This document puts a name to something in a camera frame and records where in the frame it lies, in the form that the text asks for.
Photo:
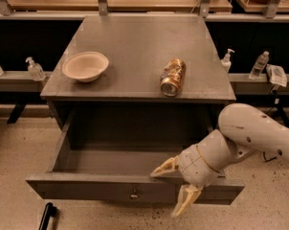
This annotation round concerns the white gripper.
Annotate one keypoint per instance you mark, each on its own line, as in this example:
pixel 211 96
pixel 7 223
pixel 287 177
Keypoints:
pixel 194 167

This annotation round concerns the black object on floor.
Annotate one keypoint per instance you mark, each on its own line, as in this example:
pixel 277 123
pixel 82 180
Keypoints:
pixel 49 212

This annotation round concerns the grey top drawer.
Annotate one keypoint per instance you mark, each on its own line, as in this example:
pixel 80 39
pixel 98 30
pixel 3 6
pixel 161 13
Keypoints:
pixel 108 153

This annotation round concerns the wooden desk top left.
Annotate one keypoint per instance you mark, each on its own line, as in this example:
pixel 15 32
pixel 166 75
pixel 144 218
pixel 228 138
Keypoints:
pixel 113 5

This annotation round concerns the white paper bowl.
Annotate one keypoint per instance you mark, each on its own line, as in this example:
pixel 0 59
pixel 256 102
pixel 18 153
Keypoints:
pixel 85 67

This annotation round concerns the right white sanitizer pump bottle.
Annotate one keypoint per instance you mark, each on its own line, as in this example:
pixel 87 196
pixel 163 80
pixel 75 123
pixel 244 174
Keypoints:
pixel 226 60

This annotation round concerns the left clear sanitizer pump bottle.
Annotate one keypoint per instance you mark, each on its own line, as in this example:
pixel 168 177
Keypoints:
pixel 35 70

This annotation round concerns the crushed gold soda can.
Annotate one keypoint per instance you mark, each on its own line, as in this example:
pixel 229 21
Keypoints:
pixel 172 78

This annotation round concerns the clear plastic water bottle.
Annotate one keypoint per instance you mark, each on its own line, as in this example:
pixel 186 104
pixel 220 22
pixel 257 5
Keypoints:
pixel 259 65

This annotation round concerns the crumpled white packet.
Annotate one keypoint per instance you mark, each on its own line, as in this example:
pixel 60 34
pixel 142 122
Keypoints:
pixel 276 75

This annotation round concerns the grey drawer cabinet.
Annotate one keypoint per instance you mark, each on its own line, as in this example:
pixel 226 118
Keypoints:
pixel 138 47

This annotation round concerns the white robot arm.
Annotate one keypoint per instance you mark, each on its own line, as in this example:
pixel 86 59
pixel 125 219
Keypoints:
pixel 242 129

